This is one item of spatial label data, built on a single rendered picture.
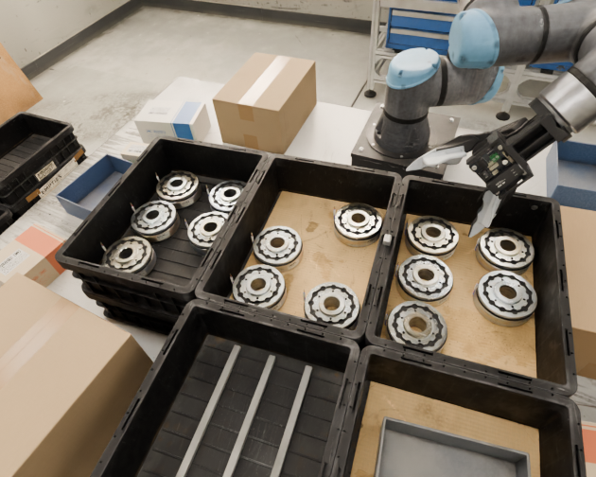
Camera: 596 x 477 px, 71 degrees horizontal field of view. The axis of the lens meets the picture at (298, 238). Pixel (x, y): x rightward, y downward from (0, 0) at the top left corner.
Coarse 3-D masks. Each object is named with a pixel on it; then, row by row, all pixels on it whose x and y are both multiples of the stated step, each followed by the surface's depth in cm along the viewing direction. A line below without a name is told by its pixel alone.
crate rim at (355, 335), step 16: (272, 160) 93; (288, 160) 93; (304, 160) 93; (384, 176) 88; (400, 176) 87; (256, 192) 87; (240, 208) 84; (384, 224) 79; (224, 240) 79; (208, 272) 74; (368, 288) 70; (224, 304) 70; (240, 304) 70; (368, 304) 68; (288, 320) 67; (304, 320) 67; (352, 336) 64
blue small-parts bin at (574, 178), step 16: (560, 144) 117; (576, 144) 115; (592, 144) 114; (560, 160) 120; (576, 160) 119; (592, 160) 117; (560, 176) 116; (576, 176) 116; (592, 176) 115; (560, 192) 106; (576, 192) 105; (592, 192) 103; (592, 208) 106
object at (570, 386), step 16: (416, 176) 87; (400, 192) 84; (480, 192) 83; (400, 208) 83; (560, 224) 76; (560, 240) 74; (384, 256) 74; (560, 256) 72; (384, 272) 72; (560, 272) 71; (384, 288) 70; (560, 288) 68; (560, 304) 66; (368, 320) 66; (560, 320) 64; (368, 336) 64; (416, 352) 62; (432, 352) 62; (464, 368) 60; (480, 368) 60; (496, 368) 60; (528, 384) 58; (544, 384) 58; (560, 384) 58; (576, 384) 58
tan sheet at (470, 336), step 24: (408, 216) 93; (456, 264) 84; (480, 264) 84; (456, 288) 80; (456, 312) 77; (384, 336) 75; (456, 336) 74; (480, 336) 74; (504, 336) 74; (528, 336) 73; (480, 360) 71; (504, 360) 71; (528, 360) 71
